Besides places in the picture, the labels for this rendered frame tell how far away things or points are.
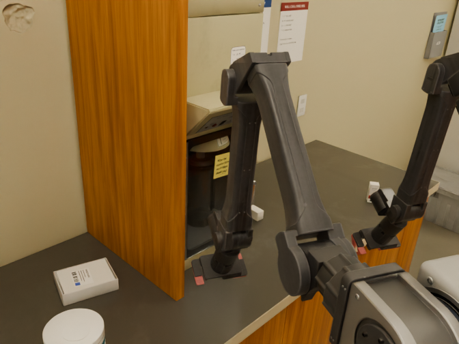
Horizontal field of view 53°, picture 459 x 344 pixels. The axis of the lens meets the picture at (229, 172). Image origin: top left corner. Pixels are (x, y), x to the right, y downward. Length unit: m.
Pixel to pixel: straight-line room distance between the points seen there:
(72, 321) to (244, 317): 0.47
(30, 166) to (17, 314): 0.44
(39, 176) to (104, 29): 0.54
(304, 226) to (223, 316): 0.68
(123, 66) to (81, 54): 0.21
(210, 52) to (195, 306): 0.71
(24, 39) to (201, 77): 0.52
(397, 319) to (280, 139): 0.34
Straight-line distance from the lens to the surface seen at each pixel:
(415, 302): 0.60
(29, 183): 1.57
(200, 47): 1.23
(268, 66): 0.81
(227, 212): 1.02
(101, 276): 1.44
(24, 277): 1.55
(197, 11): 1.21
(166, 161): 1.18
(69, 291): 1.40
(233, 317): 1.35
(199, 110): 1.16
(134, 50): 1.20
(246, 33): 1.36
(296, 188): 0.73
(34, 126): 1.52
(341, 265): 0.66
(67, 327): 1.13
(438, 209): 3.96
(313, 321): 1.79
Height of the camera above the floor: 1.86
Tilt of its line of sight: 25 degrees down
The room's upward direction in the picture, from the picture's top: 3 degrees clockwise
